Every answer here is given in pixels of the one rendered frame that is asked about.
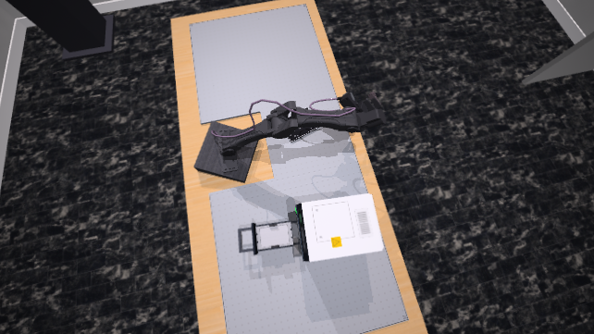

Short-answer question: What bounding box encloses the white heat sealer housing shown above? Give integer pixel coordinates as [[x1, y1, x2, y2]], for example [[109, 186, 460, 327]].
[[238, 193, 384, 262]]

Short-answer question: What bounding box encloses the white rectangular sheet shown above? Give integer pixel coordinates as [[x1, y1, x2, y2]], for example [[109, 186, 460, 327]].
[[260, 225, 290, 247]]

